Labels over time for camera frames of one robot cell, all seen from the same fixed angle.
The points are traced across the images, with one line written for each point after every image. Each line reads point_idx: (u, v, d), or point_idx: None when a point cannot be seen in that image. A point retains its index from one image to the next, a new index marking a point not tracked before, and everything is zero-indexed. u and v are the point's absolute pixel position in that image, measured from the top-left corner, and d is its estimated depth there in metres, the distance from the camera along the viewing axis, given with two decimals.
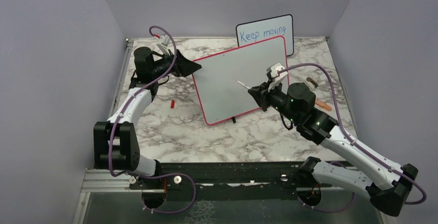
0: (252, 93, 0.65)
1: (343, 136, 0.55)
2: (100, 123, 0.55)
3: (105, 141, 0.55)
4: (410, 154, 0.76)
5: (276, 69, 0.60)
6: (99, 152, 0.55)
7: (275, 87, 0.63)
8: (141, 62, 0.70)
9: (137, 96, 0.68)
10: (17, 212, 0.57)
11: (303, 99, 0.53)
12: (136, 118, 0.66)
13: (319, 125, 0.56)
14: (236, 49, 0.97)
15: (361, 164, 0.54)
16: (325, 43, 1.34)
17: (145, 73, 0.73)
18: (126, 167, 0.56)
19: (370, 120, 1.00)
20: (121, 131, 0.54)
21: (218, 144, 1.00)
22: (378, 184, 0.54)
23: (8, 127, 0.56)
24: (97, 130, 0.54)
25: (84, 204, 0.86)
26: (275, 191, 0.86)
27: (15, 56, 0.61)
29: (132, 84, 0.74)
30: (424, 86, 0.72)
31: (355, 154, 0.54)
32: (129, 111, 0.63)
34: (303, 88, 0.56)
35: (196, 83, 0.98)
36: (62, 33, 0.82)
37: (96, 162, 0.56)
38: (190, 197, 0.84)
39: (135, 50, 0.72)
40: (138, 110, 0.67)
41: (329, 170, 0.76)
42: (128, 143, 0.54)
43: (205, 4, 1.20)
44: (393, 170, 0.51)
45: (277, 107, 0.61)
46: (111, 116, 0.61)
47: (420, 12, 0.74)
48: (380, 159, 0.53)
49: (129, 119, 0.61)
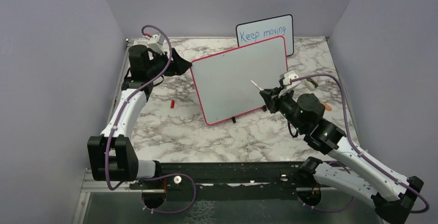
0: (262, 95, 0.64)
1: (350, 147, 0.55)
2: (93, 139, 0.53)
3: (100, 155, 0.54)
4: (411, 154, 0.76)
5: (289, 78, 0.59)
6: (96, 165, 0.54)
7: (286, 94, 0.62)
8: (137, 57, 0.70)
9: (130, 100, 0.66)
10: (17, 212, 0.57)
11: (313, 111, 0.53)
12: (130, 126, 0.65)
13: (327, 136, 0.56)
14: (236, 49, 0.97)
15: (368, 176, 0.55)
16: (325, 43, 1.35)
17: (140, 71, 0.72)
18: (125, 178, 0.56)
19: (370, 120, 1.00)
20: (116, 145, 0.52)
21: (218, 144, 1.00)
22: (384, 195, 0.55)
23: (8, 127, 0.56)
24: (91, 146, 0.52)
25: (84, 204, 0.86)
26: (275, 191, 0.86)
27: (15, 56, 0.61)
29: (124, 84, 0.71)
30: (424, 86, 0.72)
31: (362, 165, 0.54)
32: (124, 121, 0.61)
34: (313, 99, 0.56)
35: (196, 83, 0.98)
36: (62, 33, 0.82)
37: (93, 175, 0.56)
38: (190, 197, 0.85)
39: (129, 47, 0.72)
40: (133, 116, 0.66)
41: (332, 173, 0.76)
42: (124, 156, 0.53)
43: (205, 4, 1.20)
44: (401, 182, 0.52)
45: (285, 113, 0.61)
46: (105, 129, 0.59)
47: (421, 12, 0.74)
48: (387, 171, 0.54)
49: (123, 131, 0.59)
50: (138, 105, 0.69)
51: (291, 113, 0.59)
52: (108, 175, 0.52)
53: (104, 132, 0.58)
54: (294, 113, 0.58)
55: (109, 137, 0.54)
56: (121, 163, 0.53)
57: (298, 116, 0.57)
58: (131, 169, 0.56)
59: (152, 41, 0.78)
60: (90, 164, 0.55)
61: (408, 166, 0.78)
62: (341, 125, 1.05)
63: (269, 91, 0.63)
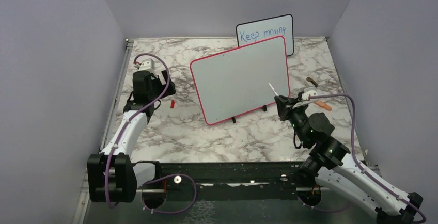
0: (277, 101, 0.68)
1: (354, 164, 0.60)
2: (93, 157, 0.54)
3: (99, 174, 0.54)
4: (411, 154, 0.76)
5: (308, 93, 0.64)
6: (94, 186, 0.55)
7: (300, 106, 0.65)
8: (139, 81, 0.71)
9: (132, 121, 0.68)
10: (16, 213, 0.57)
11: (323, 132, 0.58)
12: (131, 146, 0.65)
13: (331, 154, 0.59)
14: (236, 49, 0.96)
15: (370, 191, 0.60)
16: (325, 43, 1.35)
17: (141, 94, 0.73)
18: (124, 200, 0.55)
19: (369, 120, 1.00)
20: (115, 164, 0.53)
21: (218, 144, 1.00)
22: (386, 209, 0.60)
23: (8, 127, 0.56)
24: (91, 163, 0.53)
25: (84, 204, 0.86)
26: (274, 191, 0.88)
27: (15, 55, 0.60)
29: (127, 107, 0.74)
30: (424, 86, 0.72)
31: (365, 182, 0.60)
32: (124, 140, 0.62)
34: (324, 120, 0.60)
35: (196, 83, 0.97)
36: (62, 33, 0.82)
37: (90, 196, 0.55)
38: (191, 197, 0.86)
39: (134, 72, 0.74)
40: (134, 136, 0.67)
41: (335, 178, 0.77)
42: (123, 174, 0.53)
43: (205, 4, 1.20)
44: (401, 198, 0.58)
45: (294, 124, 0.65)
46: (106, 147, 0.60)
47: (421, 12, 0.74)
48: (388, 188, 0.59)
49: (124, 150, 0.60)
50: (139, 126, 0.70)
51: (300, 126, 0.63)
52: (107, 193, 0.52)
53: (105, 151, 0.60)
54: (303, 128, 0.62)
55: (109, 155, 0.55)
56: (120, 182, 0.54)
57: (306, 132, 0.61)
58: (130, 189, 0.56)
59: (144, 68, 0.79)
60: (89, 184, 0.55)
61: (408, 166, 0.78)
62: (340, 125, 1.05)
63: (285, 100, 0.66)
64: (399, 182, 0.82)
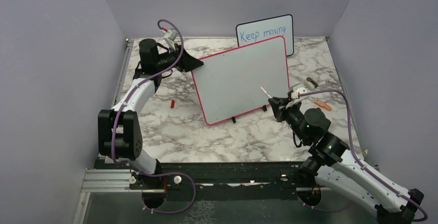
0: (271, 104, 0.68)
1: (354, 160, 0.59)
2: (104, 112, 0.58)
3: (108, 129, 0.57)
4: (412, 152, 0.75)
5: (297, 92, 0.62)
6: (103, 139, 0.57)
7: (294, 105, 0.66)
8: (146, 52, 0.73)
9: (140, 86, 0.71)
10: (15, 213, 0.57)
11: (319, 127, 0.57)
12: (138, 109, 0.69)
13: (331, 149, 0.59)
14: (236, 49, 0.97)
15: (369, 187, 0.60)
16: (325, 43, 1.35)
17: (150, 64, 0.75)
18: (130, 155, 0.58)
19: (369, 119, 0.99)
20: (125, 118, 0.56)
21: (217, 144, 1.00)
22: (386, 206, 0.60)
23: (7, 127, 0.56)
24: (102, 117, 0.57)
25: (84, 203, 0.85)
26: (274, 191, 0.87)
27: (15, 57, 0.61)
29: (136, 75, 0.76)
30: (424, 86, 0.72)
31: (364, 178, 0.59)
32: (134, 100, 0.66)
34: (319, 114, 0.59)
35: (196, 83, 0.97)
36: (62, 33, 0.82)
37: (99, 150, 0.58)
38: (190, 197, 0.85)
39: (140, 41, 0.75)
40: (141, 100, 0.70)
41: (334, 177, 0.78)
42: (132, 129, 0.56)
43: (205, 4, 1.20)
44: (402, 195, 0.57)
45: (292, 124, 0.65)
46: (115, 105, 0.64)
47: (420, 12, 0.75)
48: (389, 184, 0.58)
49: (132, 108, 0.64)
50: (147, 92, 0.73)
51: (297, 125, 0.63)
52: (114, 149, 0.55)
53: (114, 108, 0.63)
54: (300, 125, 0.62)
55: (119, 111, 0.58)
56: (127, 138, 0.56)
57: (303, 129, 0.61)
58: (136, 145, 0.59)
59: (167, 36, 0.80)
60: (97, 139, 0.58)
61: (408, 165, 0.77)
62: (340, 125, 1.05)
63: (278, 101, 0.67)
64: (399, 181, 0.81)
